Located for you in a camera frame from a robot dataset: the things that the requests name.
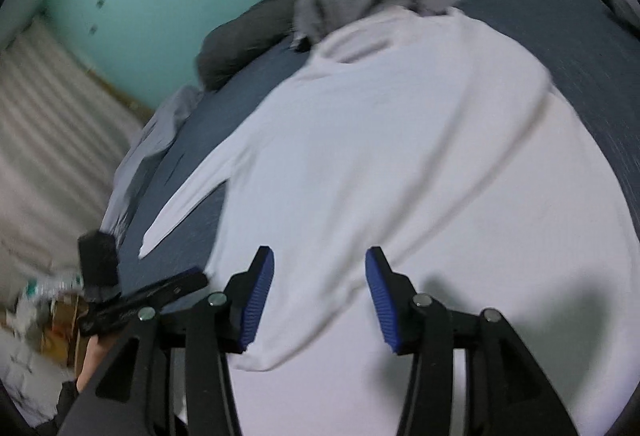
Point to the wooden frame by wall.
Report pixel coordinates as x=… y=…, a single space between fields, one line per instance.
x=141 y=111

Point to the cardboard boxes on floor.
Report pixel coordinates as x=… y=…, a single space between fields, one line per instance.
x=60 y=340

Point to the light grey crumpled sheet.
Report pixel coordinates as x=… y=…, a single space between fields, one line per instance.
x=141 y=161

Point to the person's left forearm black sleeve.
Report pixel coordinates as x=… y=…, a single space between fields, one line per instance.
x=67 y=397

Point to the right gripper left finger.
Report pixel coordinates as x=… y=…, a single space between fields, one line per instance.
x=168 y=374

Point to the white long-sleeve shirt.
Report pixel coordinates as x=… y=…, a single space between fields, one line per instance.
x=446 y=144

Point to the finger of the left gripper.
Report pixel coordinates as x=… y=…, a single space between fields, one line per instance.
x=167 y=291
x=187 y=271

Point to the blue patterned bed cover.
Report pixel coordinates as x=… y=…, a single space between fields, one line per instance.
x=593 y=57

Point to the person's left hand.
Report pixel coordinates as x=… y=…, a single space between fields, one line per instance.
x=96 y=350

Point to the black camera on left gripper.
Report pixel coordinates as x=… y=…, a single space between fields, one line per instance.
x=98 y=260

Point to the beige striped curtain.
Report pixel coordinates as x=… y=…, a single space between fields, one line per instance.
x=62 y=138

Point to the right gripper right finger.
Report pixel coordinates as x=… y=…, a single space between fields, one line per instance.
x=506 y=391

